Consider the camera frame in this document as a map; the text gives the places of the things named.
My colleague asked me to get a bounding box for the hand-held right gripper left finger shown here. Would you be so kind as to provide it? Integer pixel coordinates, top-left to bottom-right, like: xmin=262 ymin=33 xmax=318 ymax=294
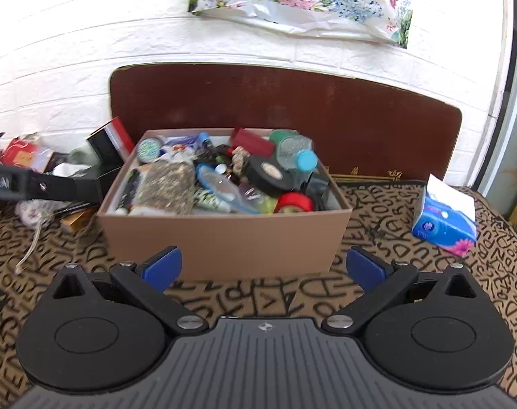
xmin=41 ymin=245 xmax=209 ymax=335

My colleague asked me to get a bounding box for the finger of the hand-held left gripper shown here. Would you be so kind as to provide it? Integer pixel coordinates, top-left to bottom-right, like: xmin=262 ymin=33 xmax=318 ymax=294
xmin=0 ymin=163 xmax=79 ymax=202

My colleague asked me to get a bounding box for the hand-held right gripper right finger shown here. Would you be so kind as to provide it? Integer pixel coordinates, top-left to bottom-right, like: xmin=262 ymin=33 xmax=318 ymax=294
xmin=322 ymin=245 xmax=489 ymax=335

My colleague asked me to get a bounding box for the brown cardboard box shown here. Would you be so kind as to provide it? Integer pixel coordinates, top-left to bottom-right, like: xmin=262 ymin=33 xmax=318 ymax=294
xmin=97 ymin=128 xmax=354 ymax=283

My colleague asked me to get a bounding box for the white floral pouch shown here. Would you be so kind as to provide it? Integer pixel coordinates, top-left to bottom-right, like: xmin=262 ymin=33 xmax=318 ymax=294
xmin=16 ymin=200 xmax=64 ymax=227

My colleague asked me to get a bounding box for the red printed packet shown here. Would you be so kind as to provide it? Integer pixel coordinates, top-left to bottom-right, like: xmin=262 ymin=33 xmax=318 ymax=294
xmin=1 ymin=136 xmax=55 ymax=173

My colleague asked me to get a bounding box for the orange box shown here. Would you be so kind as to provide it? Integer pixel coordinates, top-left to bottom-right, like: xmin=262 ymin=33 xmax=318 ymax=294
xmin=62 ymin=209 xmax=96 ymax=234

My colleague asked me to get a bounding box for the letter printed brown blanket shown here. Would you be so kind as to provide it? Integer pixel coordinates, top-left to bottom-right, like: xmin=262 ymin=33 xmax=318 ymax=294
xmin=0 ymin=179 xmax=517 ymax=409

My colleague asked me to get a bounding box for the bag of dried herbs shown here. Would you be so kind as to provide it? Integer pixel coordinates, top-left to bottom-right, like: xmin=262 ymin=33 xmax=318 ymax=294
xmin=131 ymin=160 xmax=197 ymax=216

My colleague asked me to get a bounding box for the red and black gift box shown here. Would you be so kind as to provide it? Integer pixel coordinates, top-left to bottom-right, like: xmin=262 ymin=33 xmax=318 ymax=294
xmin=87 ymin=116 xmax=136 ymax=167

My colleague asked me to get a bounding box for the green and white tube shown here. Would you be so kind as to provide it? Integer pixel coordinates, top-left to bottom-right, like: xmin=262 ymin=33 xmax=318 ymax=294
xmin=192 ymin=190 xmax=232 ymax=214

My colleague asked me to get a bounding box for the black tube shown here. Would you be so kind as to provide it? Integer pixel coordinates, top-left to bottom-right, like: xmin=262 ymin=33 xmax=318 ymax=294
xmin=117 ymin=168 xmax=142 ymax=214

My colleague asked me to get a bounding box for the blue tissue pack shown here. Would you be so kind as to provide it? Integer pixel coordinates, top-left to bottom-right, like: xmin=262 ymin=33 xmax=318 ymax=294
xmin=412 ymin=174 xmax=478 ymax=258

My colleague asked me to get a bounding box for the red tape roll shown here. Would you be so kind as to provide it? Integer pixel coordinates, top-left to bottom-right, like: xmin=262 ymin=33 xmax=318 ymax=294
xmin=274 ymin=193 xmax=314 ymax=214

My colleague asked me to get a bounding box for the clear plastic pouch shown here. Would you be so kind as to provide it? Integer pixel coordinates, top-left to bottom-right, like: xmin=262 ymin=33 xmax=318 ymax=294
xmin=197 ymin=165 xmax=260 ymax=216

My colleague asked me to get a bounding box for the round glitter tin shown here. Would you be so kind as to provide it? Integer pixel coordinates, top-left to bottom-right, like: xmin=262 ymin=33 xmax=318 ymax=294
xmin=137 ymin=137 xmax=164 ymax=164

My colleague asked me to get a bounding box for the clear bottle with blue cap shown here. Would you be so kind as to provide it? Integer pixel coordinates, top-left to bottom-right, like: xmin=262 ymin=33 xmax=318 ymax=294
xmin=278 ymin=136 xmax=319 ymax=176

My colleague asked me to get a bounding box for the black tape roll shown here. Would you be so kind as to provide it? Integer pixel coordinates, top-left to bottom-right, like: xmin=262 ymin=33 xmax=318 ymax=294
xmin=246 ymin=153 xmax=304 ymax=193

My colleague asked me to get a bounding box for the small dark red box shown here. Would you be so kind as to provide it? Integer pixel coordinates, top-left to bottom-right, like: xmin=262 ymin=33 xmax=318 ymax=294
xmin=230 ymin=127 xmax=277 ymax=159

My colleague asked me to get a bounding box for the green lid jar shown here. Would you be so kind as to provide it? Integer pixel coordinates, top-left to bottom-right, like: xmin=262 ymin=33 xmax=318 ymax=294
xmin=269 ymin=129 xmax=300 ymax=146

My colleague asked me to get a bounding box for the dark wooden headboard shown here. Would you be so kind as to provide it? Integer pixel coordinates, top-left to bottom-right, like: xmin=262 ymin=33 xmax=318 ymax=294
xmin=109 ymin=64 xmax=463 ymax=182

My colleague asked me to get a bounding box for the white cord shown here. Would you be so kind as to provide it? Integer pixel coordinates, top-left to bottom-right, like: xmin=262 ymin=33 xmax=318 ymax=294
xmin=15 ymin=222 xmax=43 ymax=276

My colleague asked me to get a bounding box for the white door frame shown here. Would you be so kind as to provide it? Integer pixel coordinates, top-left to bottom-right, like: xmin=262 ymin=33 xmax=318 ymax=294
xmin=467 ymin=0 xmax=517 ymax=222

